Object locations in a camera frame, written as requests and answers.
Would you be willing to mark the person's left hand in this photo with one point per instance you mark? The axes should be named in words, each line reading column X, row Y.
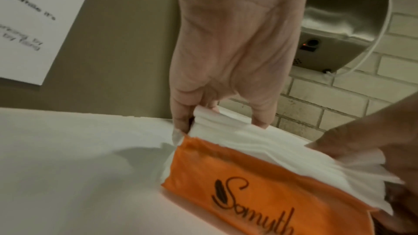
column 232, row 35

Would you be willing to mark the person's right hand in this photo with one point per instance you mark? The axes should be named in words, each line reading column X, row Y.
column 392, row 130

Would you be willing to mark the stack of white tissues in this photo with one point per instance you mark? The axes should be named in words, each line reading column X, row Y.
column 277, row 148

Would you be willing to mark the stainless steel hand dryer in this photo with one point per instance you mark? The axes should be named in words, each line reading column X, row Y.
column 343, row 19

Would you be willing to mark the orange tissue packet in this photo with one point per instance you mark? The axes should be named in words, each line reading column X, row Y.
column 261, row 192

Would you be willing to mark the white printed paper sign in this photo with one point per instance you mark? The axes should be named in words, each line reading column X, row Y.
column 36, row 22

